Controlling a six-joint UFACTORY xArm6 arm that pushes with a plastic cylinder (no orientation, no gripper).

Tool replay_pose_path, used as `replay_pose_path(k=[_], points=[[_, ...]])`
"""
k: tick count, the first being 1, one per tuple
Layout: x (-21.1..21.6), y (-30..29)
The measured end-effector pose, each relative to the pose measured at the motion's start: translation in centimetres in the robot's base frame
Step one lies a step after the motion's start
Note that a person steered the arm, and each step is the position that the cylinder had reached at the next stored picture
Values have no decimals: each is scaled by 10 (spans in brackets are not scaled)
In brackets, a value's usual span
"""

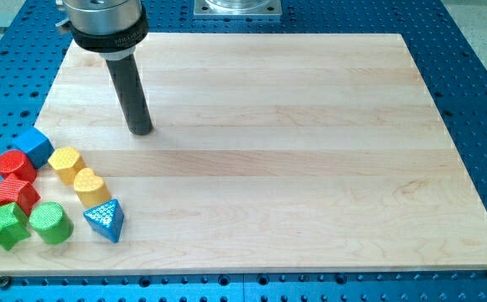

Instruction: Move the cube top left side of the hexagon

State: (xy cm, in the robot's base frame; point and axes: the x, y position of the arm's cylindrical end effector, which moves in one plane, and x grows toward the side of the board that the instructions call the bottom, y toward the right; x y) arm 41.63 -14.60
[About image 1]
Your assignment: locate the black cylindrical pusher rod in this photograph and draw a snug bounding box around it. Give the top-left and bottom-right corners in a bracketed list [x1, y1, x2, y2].
[106, 55, 153, 135]

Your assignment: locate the blue cube block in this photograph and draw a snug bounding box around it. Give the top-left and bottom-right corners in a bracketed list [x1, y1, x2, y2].
[13, 128, 54, 169]

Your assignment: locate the yellow hexagon block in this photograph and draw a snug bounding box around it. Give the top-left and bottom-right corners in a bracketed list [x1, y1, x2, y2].
[48, 147, 86, 185]

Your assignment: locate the blue perforated table plate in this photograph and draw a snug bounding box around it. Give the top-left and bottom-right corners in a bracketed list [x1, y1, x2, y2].
[0, 1, 487, 301]

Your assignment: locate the yellow heart block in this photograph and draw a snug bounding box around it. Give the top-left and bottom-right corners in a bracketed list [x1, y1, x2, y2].
[73, 168, 111, 208]

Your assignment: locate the red cylinder block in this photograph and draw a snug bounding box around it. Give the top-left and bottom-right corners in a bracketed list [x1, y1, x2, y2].
[0, 149, 37, 182]

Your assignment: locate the blue triangle block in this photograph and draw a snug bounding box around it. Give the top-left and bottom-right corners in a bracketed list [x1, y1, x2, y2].
[83, 199, 125, 242]

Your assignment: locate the red star block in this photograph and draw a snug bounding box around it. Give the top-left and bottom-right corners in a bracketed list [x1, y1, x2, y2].
[0, 174, 40, 216]

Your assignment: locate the green cylinder block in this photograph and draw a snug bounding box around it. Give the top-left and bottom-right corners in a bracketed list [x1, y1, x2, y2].
[28, 202, 74, 245]

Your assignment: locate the light wooden board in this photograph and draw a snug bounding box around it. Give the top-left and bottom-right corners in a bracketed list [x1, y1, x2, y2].
[0, 34, 487, 276]

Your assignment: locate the green star block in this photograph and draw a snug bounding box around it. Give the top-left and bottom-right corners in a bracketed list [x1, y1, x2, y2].
[0, 202, 30, 251]

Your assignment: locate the left board clamp screw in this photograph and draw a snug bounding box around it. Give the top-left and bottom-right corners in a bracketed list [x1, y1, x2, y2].
[0, 276, 12, 289]

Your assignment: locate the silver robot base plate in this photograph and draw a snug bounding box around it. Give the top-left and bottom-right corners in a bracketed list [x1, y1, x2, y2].
[194, 0, 282, 17]

